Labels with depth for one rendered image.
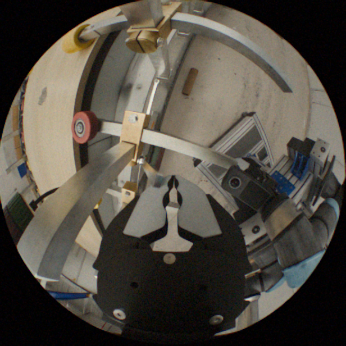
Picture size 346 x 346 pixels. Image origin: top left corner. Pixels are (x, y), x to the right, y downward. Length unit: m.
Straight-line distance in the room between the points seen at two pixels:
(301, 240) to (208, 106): 1.14
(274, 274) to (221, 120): 1.26
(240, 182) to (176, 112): 0.98
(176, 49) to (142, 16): 0.34
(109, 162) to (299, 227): 0.30
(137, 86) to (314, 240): 0.65
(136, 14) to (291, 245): 0.35
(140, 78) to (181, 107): 0.66
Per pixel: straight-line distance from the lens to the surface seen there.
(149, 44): 0.19
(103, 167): 0.15
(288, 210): 0.20
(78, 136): 0.30
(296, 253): 0.19
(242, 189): 0.20
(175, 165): 1.22
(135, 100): 0.51
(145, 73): 0.54
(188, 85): 1.07
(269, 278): 0.58
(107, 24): 0.29
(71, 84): 0.36
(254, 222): 0.47
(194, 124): 1.11
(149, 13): 0.18
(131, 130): 0.25
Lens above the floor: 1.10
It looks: 61 degrees down
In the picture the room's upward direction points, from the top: 177 degrees counter-clockwise
